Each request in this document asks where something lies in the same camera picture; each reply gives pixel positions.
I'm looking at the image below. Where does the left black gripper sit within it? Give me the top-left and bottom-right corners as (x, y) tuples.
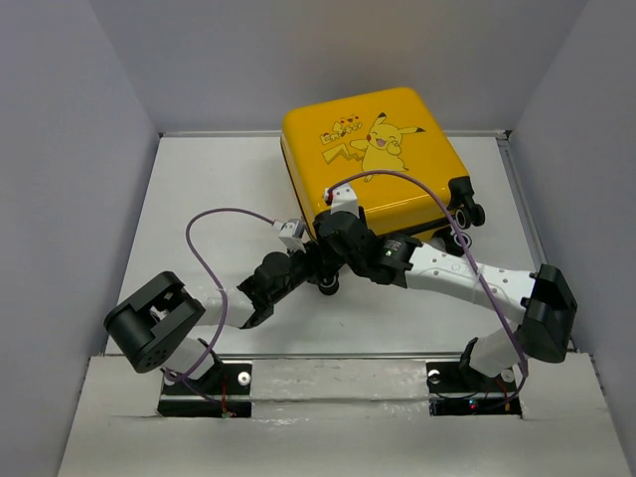
(268, 239), (340, 304)

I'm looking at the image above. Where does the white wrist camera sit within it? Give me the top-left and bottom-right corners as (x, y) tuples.
(323, 182), (359, 217)
(278, 219), (306, 253)

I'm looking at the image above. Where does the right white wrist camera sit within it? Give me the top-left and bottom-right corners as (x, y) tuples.
(323, 182), (359, 217)

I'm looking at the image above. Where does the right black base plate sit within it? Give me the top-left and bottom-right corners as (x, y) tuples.
(426, 361), (523, 416)

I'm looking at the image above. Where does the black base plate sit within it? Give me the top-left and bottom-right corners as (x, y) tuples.
(426, 361), (523, 416)
(157, 361), (252, 418)

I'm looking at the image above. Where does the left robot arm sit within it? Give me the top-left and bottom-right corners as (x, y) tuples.
(103, 241), (344, 393)

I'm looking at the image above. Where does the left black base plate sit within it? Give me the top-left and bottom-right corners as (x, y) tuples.
(157, 361), (252, 418)

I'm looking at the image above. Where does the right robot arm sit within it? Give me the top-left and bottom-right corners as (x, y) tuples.
(317, 212), (577, 390)

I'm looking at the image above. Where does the yellow hard-shell suitcase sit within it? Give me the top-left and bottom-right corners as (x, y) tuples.
(280, 87), (485, 256)

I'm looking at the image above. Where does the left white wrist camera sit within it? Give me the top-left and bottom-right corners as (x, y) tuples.
(278, 219), (306, 253)

